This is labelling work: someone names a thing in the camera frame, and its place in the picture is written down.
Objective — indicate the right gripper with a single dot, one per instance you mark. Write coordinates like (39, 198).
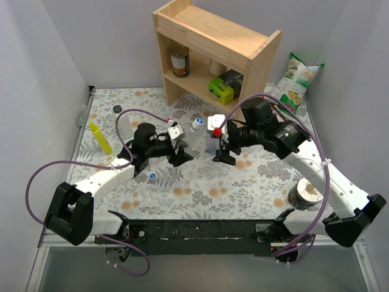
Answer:
(228, 145)

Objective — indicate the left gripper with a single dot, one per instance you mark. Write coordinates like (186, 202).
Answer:
(173, 149)

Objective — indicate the clear plastic bottle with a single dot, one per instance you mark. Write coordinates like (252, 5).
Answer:
(193, 133)

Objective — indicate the blue tinted plastic bottle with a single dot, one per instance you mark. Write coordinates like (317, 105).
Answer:
(212, 145)

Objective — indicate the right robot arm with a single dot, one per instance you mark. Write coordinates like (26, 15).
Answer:
(346, 210)

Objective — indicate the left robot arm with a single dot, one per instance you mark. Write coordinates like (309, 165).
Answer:
(72, 214)

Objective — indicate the white bottle black cap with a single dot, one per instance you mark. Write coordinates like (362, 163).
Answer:
(124, 125)

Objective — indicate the yellow squeeze bottle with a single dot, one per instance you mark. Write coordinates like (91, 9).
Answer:
(103, 143)

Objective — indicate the green and black box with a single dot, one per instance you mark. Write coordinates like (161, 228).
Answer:
(227, 86)

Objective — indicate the white cup on shelf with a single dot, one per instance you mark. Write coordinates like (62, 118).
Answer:
(217, 68)

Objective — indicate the green chips bag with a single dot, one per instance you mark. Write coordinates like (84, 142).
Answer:
(295, 82)

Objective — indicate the tin can on shelf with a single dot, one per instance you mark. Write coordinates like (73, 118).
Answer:
(180, 61)

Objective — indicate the wooden shelf unit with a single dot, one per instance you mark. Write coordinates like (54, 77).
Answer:
(211, 37)

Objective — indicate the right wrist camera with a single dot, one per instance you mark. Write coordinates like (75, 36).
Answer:
(214, 126)

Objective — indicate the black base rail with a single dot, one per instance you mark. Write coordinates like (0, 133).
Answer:
(214, 237)

